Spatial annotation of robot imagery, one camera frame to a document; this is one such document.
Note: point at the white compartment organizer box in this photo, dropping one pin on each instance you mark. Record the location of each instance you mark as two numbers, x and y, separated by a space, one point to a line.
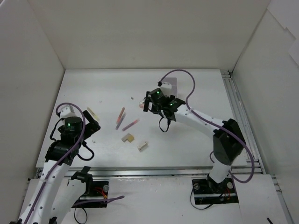
174 82

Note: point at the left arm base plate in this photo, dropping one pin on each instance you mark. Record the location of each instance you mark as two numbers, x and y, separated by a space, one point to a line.
98 190

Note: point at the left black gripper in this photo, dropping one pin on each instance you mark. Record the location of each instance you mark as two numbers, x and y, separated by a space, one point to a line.
92 123

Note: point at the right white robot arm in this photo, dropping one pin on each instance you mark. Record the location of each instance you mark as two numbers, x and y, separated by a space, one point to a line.
225 135

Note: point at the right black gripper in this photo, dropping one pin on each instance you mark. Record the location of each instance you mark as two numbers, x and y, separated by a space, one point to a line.
149 101

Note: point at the pink correction tape dispenser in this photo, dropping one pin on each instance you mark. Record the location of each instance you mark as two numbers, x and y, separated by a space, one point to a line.
141 104

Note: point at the cream white eraser block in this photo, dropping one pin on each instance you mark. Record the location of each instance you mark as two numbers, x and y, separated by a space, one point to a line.
143 145

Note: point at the aluminium frame rail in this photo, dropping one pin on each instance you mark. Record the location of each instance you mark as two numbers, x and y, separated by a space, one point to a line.
156 182

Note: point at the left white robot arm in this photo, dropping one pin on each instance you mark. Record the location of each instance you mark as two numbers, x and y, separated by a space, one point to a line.
45 207

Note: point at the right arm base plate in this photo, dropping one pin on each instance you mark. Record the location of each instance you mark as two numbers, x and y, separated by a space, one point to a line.
203 195

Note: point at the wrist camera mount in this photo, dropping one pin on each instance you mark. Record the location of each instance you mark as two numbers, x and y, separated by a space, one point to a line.
166 88
66 111

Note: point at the pink highlighter pen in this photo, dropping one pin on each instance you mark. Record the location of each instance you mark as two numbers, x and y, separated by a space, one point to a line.
130 125

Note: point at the yellow highlighter pen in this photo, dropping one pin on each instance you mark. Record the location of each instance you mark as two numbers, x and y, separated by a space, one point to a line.
93 114

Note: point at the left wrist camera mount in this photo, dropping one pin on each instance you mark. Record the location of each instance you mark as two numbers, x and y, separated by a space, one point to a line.
66 111

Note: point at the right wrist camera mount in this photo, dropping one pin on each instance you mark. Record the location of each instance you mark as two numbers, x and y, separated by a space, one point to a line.
166 88

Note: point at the purple highlighter pen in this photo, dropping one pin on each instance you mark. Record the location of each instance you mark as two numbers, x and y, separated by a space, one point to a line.
120 121

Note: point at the tan L-shaped eraser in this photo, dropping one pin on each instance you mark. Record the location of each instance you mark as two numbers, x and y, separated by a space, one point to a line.
128 137

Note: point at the orange highlighter pen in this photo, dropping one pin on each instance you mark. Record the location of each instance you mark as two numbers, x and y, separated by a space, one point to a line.
120 115

